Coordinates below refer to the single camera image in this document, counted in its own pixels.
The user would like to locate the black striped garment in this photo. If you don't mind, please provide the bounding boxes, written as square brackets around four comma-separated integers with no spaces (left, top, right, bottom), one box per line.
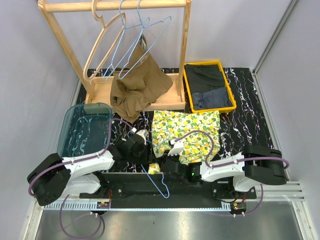
[184,64,225,94]

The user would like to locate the teal plastic basket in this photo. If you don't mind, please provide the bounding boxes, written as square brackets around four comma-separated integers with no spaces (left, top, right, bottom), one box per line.
[57,102,113,158]

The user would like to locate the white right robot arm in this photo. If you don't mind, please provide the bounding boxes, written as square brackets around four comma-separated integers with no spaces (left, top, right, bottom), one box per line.
[161,145,290,199]

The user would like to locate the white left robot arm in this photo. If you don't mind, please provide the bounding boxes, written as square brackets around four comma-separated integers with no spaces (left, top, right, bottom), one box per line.
[27,129,149,206]

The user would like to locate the wooden hanger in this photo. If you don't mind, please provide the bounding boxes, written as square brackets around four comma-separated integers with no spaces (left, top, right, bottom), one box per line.
[82,0,128,81]

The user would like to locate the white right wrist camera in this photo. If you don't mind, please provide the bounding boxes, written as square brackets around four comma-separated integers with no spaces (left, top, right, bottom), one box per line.
[168,139,184,156]

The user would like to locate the yellow plastic tray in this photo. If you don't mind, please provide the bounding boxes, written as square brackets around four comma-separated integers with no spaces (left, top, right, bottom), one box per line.
[183,60,237,113]

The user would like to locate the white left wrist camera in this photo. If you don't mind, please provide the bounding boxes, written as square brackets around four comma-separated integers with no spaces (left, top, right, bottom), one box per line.
[130,127,149,145]

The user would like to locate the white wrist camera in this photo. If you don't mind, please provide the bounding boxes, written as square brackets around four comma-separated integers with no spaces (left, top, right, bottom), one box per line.
[168,139,184,156]
[130,127,149,145]

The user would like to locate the tan brown skirt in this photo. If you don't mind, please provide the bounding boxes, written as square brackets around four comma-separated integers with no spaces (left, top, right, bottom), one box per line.
[110,43,173,123]

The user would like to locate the wooden clothes rack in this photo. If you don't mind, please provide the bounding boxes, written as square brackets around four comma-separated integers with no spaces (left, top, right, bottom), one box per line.
[37,0,192,111]

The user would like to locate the yellow floral cloth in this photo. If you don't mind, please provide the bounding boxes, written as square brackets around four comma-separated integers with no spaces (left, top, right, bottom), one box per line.
[151,110,221,165]

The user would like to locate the black marbled mat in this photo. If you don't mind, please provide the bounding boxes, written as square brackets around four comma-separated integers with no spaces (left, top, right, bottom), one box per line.
[74,66,282,174]

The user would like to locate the dark blue garment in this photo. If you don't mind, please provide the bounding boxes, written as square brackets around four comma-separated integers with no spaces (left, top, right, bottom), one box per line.
[191,86,232,110]

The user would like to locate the blue wire hanger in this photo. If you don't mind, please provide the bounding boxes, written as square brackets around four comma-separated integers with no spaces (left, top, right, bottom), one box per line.
[102,0,150,81]
[143,128,173,199]
[118,0,172,80]

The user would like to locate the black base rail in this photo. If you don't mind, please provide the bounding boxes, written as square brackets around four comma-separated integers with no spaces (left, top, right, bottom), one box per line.
[79,172,257,210]

